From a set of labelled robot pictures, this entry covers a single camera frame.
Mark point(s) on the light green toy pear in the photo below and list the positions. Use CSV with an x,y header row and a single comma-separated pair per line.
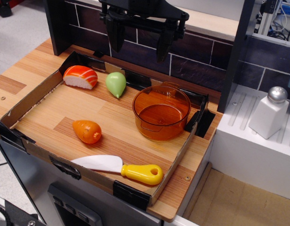
x,y
116,83

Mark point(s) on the orange toy carrot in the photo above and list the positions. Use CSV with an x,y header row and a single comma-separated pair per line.
x,y
88,131

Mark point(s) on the salmon sushi toy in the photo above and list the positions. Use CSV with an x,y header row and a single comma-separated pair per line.
x,y
80,76

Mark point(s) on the grey toy oven front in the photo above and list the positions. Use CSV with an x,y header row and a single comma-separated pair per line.
x,y
61,199

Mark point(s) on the white toy sink drainboard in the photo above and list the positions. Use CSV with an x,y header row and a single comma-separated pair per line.
x,y
239,152

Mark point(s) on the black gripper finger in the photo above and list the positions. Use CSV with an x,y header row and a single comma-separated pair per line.
x,y
172,31
115,31

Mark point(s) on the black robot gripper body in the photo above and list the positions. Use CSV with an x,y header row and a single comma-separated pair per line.
x,y
143,14

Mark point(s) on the transparent orange plastic pot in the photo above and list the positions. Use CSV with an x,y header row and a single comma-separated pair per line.
x,y
161,111

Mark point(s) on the white salt shaker silver cap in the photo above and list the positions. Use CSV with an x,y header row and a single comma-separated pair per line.
x,y
269,114

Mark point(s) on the dark brick backsplash panel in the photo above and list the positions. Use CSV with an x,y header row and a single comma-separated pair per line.
x,y
203,62

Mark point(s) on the cardboard fence with black tape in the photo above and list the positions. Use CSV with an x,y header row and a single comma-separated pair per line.
x,y
41,124

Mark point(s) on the white knife yellow handle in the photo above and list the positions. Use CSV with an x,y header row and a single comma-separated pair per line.
x,y
149,174

